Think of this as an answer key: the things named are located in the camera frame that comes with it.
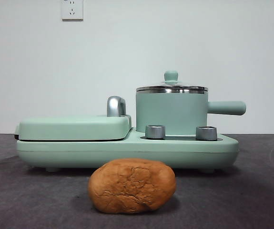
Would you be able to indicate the glass lid with green knob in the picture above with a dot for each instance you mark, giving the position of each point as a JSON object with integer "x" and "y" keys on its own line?
{"x": 171, "y": 75}

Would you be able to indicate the brown potato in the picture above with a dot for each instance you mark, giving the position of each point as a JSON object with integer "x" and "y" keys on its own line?
{"x": 132, "y": 186}

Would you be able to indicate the silver control knob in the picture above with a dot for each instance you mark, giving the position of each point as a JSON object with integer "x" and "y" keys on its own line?
{"x": 155, "y": 132}
{"x": 206, "y": 133}

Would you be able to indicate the green griddle cover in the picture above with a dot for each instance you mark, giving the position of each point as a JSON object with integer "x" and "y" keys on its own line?
{"x": 74, "y": 127}

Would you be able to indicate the green breakfast machine base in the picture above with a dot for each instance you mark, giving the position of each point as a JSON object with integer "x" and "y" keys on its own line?
{"x": 79, "y": 152}

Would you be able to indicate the white wall socket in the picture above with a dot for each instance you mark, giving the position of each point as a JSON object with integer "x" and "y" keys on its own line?
{"x": 72, "y": 10}

